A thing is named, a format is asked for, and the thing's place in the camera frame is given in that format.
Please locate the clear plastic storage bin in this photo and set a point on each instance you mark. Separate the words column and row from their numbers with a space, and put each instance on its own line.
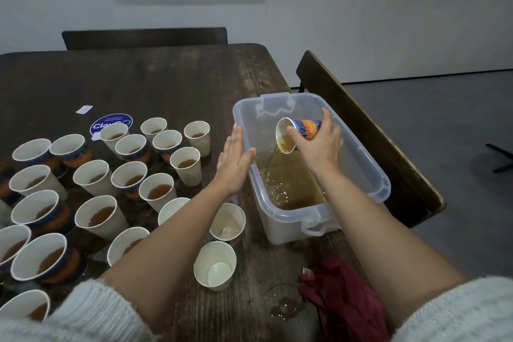
column 288, row 229

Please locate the dark wooden chair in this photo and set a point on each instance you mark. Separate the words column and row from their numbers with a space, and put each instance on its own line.
column 144, row 38
column 369, row 141

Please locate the dark red cloth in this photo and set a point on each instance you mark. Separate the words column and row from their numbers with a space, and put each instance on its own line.
column 345, row 306

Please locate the round white side table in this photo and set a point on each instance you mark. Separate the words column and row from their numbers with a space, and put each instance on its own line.
column 503, row 158

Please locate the person's left hand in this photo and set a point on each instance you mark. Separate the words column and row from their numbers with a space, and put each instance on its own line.
column 236, row 165

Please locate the person's right forearm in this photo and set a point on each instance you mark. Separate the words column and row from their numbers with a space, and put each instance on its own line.
column 393, row 257

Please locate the round blue sticker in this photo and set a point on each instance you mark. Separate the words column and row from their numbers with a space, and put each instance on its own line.
column 110, row 121

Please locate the group of paper cups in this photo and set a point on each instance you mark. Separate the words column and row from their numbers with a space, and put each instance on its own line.
column 94, row 177

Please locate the small white paper label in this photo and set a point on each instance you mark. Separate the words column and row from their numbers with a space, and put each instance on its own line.
column 84, row 108

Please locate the orange blue patterned paper cup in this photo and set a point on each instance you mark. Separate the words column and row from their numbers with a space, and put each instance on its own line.
column 304, row 128

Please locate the dark wooden table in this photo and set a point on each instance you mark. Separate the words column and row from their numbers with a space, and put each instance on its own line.
column 160, row 73

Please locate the person's left forearm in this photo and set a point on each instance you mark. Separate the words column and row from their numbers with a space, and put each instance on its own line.
column 160, row 262

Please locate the person's right hand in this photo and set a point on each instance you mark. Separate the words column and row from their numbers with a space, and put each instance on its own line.
column 325, row 149

